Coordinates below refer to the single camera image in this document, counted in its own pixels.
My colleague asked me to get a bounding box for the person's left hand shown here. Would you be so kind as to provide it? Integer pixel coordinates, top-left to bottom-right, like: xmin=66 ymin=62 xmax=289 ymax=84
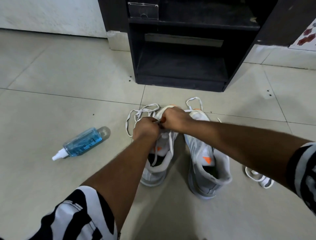
xmin=133 ymin=117 xmax=161 ymax=141

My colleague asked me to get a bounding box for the person's right hand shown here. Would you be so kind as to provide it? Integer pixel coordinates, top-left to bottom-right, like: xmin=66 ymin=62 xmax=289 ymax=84
xmin=162 ymin=106 xmax=196 ymax=134

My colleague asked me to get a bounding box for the grey sneaker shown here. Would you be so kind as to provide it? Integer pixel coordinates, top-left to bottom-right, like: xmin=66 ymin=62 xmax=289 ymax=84
xmin=184 ymin=108 xmax=233 ymax=200
xmin=140 ymin=104 xmax=179 ymax=187

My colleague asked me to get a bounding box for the clear plastic box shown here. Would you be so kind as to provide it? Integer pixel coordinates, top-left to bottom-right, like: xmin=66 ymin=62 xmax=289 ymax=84
xmin=127 ymin=2 xmax=159 ymax=20

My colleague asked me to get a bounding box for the person's right forearm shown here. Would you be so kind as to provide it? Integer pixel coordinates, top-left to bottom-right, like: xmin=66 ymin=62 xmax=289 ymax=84
xmin=190 ymin=120 xmax=310 ymax=188

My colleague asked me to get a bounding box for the person's left forearm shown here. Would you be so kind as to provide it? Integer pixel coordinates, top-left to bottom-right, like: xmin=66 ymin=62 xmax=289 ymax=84
xmin=81 ymin=135 xmax=158 ymax=233

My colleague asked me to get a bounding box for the black open shelf box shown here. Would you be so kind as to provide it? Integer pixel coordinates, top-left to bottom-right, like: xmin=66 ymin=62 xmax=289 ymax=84
xmin=127 ymin=0 xmax=278 ymax=92

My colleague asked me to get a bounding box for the blue transparent bottle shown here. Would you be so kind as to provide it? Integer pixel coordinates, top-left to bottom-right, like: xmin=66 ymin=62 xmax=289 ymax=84
xmin=52 ymin=126 xmax=111 ymax=161

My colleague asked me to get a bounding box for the zebra striped garment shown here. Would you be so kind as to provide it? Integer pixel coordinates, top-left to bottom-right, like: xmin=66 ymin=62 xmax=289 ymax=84
xmin=28 ymin=142 xmax=316 ymax=240

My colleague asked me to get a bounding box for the dark brown wooden cabinet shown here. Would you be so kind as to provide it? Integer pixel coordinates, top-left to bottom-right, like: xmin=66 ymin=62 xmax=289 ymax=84
xmin=97 ymin=0 xmax=316 ymax=47

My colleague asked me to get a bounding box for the white floral patterned sheet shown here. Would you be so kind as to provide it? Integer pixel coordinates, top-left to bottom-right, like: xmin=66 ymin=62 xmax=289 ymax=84
xmin=289 ymin=18 xmax=316 ymax=52

